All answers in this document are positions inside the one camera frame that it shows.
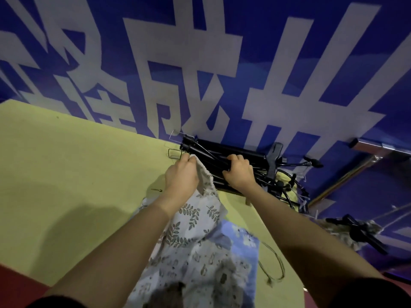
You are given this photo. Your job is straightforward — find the person's left hand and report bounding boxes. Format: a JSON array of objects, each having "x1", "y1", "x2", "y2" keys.
[{"x1": 164, "y1": 153, "x2": 200, "y2": 203}]

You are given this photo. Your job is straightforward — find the person's right hand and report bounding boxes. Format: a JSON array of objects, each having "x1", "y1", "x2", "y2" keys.
[{"x1": 222, "y1": 154, "x2": 258, "y2": 194}]

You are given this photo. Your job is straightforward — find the black tripod stand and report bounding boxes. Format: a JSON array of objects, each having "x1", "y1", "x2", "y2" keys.
[{"x1": 179, "y1": 135, "x2": 323, "y2": 216}]

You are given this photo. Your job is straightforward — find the white leaf-print drawstring bag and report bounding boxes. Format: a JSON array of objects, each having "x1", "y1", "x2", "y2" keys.
[{"x1": 125, "y1": 155, "x2": 254, "y2": 308}]

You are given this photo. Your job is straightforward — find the person's right forearm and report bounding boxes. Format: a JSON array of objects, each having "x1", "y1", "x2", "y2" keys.
[{"x1": 246, "y1": 184, "x2": 386, "y2": 308}]

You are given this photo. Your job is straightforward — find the person's left forearm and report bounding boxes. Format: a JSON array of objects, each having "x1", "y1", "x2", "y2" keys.
[{"x1": 44, "y1": 193, "x2": 190, "y2": 308}]

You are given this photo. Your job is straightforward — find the blue printed cloth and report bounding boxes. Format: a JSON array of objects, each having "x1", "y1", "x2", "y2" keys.
[{"x1": 218, "y1": 220, "x2": 261, "y2": 308}]

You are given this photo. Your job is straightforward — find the blue banner with white characters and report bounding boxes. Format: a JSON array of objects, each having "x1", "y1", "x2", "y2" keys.
[{"x1": 0, "y1": 0, "x2": 411, "y2": 273}]

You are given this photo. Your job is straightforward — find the crumpled leaf-print cloth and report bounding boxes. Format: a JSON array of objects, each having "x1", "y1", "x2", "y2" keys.
[{"x1": 313, "y1": 217, "x2": 384, "y2": 252}]

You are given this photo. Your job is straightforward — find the metal table leg bar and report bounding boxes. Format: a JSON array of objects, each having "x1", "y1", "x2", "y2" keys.
[{"x1": 308, "y1": 138, "x2": 411, "y2": 206}]

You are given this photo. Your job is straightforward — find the person's black sleeve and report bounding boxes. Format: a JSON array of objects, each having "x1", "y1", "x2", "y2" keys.
[
  {"x1": 327, "y1": 278, "x2": 411, "y2": 308},
  {"x1": 25, "y1": 295, "x2": 88, "y2": 308}
]

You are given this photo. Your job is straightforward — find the thin metal wire hook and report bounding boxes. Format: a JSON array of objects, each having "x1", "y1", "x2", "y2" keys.
[{"x1": 168, "y1": 129, "x2": 197, "y2": 161}]

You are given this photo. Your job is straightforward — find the thin drawstring cord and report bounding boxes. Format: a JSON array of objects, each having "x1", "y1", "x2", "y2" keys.
[{"x1": 257, "y1": 241, "x2": 286, "y2": 286}]

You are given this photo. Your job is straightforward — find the black clamp mount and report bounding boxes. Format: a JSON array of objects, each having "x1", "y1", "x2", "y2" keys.
[{"x1": 326, "y1": 214, "x2": 390, "y2": 256}]

